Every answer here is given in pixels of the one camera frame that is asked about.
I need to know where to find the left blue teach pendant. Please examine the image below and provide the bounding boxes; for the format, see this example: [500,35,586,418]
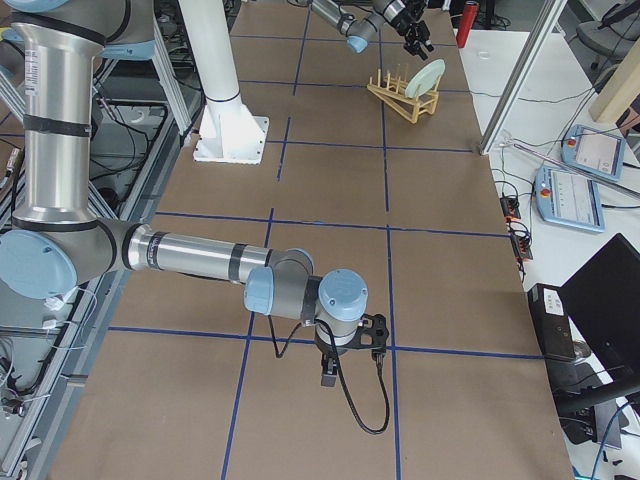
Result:
[534,166,605,233]

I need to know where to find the office chair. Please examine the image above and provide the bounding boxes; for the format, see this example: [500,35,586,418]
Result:
[575,1,639,71]

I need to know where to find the black computer monitor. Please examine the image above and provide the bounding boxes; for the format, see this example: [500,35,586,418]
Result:
[555,233,639,416]

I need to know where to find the black box device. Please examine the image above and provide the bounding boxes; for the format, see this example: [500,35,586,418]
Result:
[527,283,576,362]

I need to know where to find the wooden dish rack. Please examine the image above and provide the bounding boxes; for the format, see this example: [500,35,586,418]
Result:
[366,69,443,124]

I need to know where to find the light green plate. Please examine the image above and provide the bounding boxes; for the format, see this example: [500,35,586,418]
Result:
[404,59,446,99]

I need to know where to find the black orange power strip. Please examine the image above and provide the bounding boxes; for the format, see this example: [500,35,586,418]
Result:
[500,195,533,263]

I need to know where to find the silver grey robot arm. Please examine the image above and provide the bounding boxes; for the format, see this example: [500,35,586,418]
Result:
[1,1,368,384]
[295,0,434,60]

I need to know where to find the aluminium frame post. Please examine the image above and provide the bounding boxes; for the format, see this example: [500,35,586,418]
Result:
[479,0,567,155]

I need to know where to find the red cylinder tube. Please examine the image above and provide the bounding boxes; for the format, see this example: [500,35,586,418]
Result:
[456,1,479,49]

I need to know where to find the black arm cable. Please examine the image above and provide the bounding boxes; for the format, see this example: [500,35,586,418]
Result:
[267,314,391,434]

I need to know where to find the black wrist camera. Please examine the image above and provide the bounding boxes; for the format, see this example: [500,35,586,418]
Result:
[351,314,389,361]

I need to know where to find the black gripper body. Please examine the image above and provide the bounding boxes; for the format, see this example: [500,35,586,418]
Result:
[321,353,338,387]
[403,20,434,59]

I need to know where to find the right blue teach pendant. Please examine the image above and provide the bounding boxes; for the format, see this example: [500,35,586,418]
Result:
[561,124,624,181]

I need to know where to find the wooden beam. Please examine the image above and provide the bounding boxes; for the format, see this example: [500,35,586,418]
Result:
[589,40,640,123]

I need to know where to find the blue teach pendant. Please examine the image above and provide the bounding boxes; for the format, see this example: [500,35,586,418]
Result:
[561,124,624,181]
[534,166,605,233]

